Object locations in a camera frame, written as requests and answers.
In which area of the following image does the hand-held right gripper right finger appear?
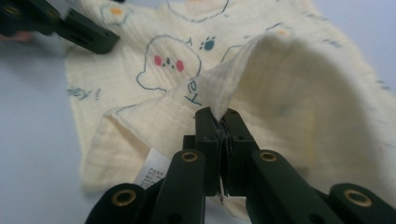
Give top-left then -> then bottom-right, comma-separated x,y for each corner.
221,108 -> 344,224

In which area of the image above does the cream printed cloth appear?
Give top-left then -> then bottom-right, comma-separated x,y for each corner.
64,0 -> 396,222

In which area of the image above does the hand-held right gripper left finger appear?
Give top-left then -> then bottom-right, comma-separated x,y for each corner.
148,106 -> 226,224

